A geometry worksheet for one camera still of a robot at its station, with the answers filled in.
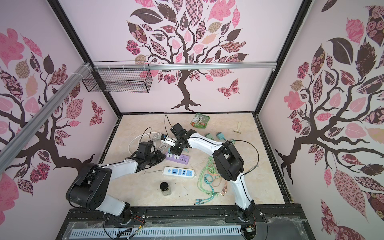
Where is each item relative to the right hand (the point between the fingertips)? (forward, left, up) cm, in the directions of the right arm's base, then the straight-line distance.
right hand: (173, 146), depth 92 cm
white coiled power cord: (+12, +14, -6) cm, 20 cm away
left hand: (-5, +4, -5) cm, 8 cm away
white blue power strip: (-15, -4, -4) cm, 16 cm away
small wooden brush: (+19, -47, -8) cm, 51 cm away
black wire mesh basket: (+37, +35, +27) cm, 58 cm away
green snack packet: (+27, -18, -6) cm, 34 cm away
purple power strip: (-6, -5, -5) cm, 9 cm away
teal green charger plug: (+12, -32, -5) cm, 35 cm away
